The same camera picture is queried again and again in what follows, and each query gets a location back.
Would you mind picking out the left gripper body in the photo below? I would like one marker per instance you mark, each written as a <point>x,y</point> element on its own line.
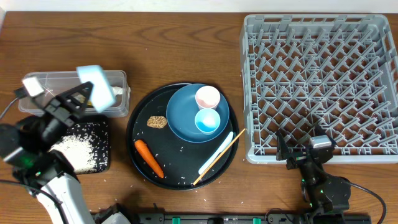
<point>53,130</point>

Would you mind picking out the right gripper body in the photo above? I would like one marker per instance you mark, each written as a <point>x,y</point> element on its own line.
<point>296,160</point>

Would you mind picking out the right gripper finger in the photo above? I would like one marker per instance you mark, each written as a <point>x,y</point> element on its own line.
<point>318,131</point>
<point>283,151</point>

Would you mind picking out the light blue bowl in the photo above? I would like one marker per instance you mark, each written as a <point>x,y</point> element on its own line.
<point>102,95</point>

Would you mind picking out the white rice pile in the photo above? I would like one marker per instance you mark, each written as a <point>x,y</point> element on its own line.
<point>86,147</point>

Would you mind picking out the white tissue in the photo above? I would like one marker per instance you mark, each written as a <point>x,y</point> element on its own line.
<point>117,90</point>

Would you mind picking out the orange carrot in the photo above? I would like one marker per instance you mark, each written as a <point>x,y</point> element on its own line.
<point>145,153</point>

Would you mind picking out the yellow green snack wrapper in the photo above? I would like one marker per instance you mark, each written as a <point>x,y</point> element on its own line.
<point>82,99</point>

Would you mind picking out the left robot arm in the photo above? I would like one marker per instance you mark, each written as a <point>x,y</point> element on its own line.
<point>62,196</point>

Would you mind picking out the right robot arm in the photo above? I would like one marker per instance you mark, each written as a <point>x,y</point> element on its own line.
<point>327,195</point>

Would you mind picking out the grey dishwasher rack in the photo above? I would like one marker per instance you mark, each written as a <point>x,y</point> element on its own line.
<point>338,71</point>

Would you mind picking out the clear plastic bin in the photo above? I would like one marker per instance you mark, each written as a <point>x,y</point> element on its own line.
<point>55,83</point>

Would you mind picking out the black rectangular tray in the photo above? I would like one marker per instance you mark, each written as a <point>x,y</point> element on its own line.
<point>50,163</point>

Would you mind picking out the light blue cup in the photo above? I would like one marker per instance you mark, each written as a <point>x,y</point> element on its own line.
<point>207,121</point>

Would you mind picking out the wooden chopstick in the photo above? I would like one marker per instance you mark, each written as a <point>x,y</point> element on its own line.
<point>219,157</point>

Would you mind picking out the pink cup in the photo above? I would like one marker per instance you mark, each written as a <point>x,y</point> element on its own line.
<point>207,97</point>

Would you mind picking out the round black serving tray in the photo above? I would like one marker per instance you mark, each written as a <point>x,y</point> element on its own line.
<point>180,160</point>

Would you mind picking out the dark blue plate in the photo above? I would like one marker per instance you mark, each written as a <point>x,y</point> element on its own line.
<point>181,111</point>

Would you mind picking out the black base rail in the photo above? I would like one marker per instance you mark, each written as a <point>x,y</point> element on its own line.
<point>118,214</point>

